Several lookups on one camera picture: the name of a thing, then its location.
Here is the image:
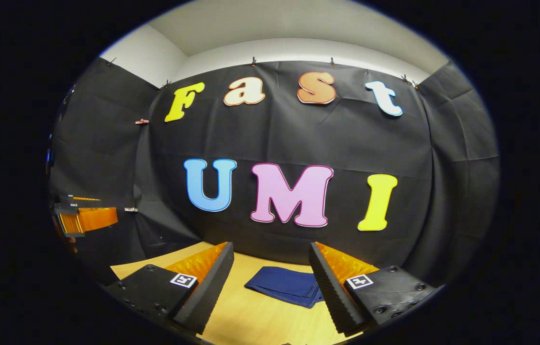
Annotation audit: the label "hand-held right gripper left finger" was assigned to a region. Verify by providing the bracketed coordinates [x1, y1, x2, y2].
[104, 241, 235, 335]

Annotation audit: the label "black backdrop cloth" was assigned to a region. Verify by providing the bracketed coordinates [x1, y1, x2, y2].
[48, 57, 500, 288]

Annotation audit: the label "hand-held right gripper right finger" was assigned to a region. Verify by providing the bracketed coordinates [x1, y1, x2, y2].
[309, 241, 445, 335]

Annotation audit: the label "blue jeans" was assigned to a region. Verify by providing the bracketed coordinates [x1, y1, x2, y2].
[244, 266, 324, 309]

